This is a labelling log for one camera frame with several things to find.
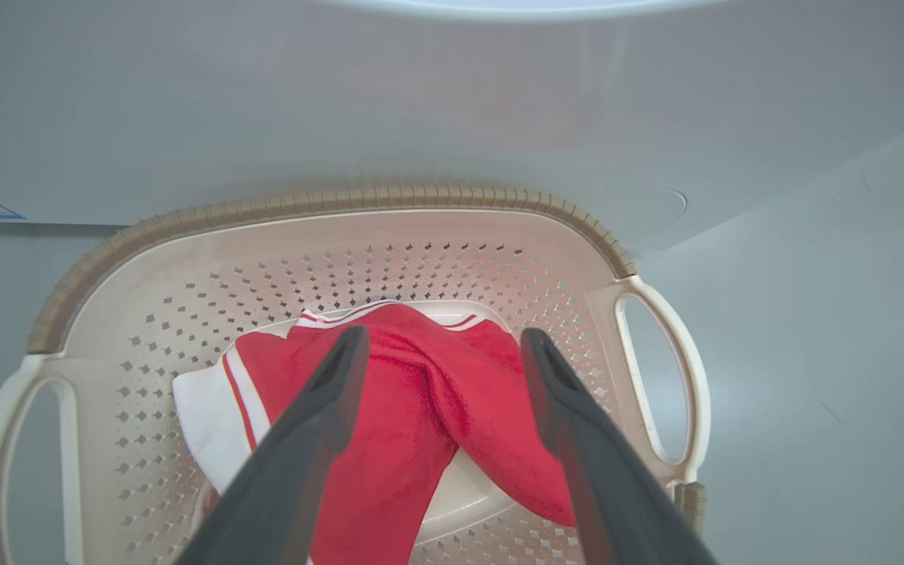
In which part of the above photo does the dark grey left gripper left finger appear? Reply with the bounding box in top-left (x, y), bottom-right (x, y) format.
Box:
top-left (176, 326), bottom-right (372, 565)

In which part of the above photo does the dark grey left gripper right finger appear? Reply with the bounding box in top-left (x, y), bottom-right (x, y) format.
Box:
top-left (519, 327), bottom-right (721, 565)

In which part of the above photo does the red and white garment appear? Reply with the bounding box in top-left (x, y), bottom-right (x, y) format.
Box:
top-left (172, 301), bottom-right (579, 565)

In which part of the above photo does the cream perforated laundry basket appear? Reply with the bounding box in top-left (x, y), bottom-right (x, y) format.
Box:
top-left (0, 184), bottom-right (713, 565)

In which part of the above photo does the white front-load washing machine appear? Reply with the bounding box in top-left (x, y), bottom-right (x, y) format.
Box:
top-left (0, 0), bottom-right (904, 253)

